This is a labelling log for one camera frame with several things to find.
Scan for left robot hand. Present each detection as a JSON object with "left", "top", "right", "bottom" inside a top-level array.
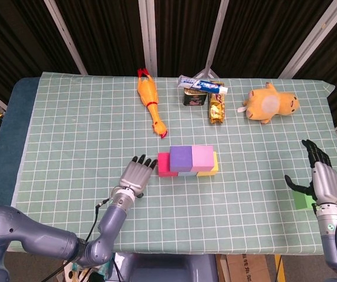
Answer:
[{"left": 118, "top": 154, "right": 159, "bottom": 198}]

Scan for blue table padding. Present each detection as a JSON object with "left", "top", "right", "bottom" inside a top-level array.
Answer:
[{"left": 0, "top": 76, "right": 40, "bottom": 212}]

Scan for yellow foam cube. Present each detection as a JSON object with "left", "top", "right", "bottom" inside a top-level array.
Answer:
[{"left": 197, "top": 151, "right": 219, "bottom": 177}]

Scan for green foam cube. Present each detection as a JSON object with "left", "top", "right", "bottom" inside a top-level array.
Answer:
[{"left": 292, "top": 190, "right": 318, "bottom": 211}]

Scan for purple foam cube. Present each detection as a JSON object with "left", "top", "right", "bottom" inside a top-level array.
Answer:
[{"left": 169, "top": 146, "right": 193, "bottom": 173}]

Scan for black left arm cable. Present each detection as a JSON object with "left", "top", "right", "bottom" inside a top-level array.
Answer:
[{"left": 39, "top": 198, "right": 113, "bottom": 282}]

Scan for gold snack package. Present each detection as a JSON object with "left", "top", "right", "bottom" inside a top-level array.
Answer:
[{"left": 208, "top": 80, "right": 227, "bottom": 125}]

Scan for yellow plush animal toy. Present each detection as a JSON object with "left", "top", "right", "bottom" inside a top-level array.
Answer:
[{"left": 238, "top": 82, "right": 301, "bottom": 125}]

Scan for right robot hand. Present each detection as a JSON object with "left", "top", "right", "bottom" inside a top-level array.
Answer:
[{"left": 284, "top": 139, "right": 337, "bottom": 207}]

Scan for brown cardboard box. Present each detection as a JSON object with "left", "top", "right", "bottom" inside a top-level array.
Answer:
[{"left": 217, "top": 254, "right": 287, "bottom": 282}]

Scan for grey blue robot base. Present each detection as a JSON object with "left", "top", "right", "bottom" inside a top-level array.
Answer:
[{"left": 109, "top": 253, "right": 219, "bottom": 282}]

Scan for green checked tablecloth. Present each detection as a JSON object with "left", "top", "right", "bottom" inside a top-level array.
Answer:
[{"left": 9, "top": 72, "right": 337, "bottom": 255}]

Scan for yellow rubber chicken toy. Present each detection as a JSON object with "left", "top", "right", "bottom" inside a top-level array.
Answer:
[{"left": 136, "top": 68, "right": 169, "bottom": 139}]

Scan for pink foam cube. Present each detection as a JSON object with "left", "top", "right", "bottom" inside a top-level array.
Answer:
[{"left": 191, "top": 145, "right": 215, "bottom": 173}]

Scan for white blue toothpaste tube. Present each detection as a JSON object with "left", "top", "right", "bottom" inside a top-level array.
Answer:
[{"left": 177, "top": 75, "right": 228, "bottom": 95}]

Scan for dark brown curtain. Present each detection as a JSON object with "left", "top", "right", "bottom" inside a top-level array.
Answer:
[{"left": 0, "top": 0, "right": 337, "bottom": 139}]

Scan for dark luncheon meat tin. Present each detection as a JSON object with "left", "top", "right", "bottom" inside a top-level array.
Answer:
[{"left": 182, "top": 88, "right": 209, "bottom": 106}]

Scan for red foam cube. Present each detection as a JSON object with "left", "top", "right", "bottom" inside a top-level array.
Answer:
[{"left": 157, "top": 152, "right": 178, "bottom": 177}]

